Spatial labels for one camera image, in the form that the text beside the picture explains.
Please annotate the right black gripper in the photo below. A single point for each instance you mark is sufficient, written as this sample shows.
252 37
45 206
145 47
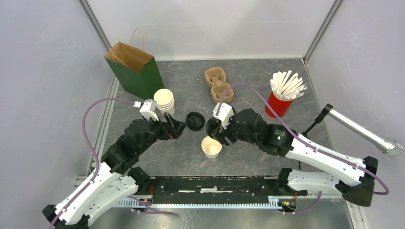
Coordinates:
224 143

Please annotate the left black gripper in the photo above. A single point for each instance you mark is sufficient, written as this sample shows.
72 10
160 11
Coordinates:
172 129

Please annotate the single white paper cup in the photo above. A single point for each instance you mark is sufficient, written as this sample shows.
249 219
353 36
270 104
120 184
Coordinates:
211 147

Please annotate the stack of black lids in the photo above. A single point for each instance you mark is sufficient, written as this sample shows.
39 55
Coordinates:
195 121

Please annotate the stack of white paper cups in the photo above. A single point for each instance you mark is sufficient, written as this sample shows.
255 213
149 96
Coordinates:
165 101

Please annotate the single black lid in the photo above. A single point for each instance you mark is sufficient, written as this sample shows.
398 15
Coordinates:
210 126

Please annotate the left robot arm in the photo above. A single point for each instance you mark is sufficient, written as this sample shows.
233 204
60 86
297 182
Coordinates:
114 177

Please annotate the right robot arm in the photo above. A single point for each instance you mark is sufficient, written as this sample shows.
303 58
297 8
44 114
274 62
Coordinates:
350 176

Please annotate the stack of cardboard cup carriers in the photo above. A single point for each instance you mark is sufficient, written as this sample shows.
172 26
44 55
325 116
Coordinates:
216 79

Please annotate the red cup holder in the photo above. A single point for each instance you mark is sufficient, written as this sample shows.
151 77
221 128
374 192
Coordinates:
279 106

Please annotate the green paper bag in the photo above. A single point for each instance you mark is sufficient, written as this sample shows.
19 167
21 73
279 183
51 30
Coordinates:
135 69

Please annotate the silver microphone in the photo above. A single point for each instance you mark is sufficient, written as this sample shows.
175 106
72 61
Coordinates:
386 145

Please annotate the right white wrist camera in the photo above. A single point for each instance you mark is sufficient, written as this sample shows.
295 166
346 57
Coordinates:
223 112

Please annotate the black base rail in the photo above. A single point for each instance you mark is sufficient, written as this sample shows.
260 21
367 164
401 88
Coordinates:
215 189

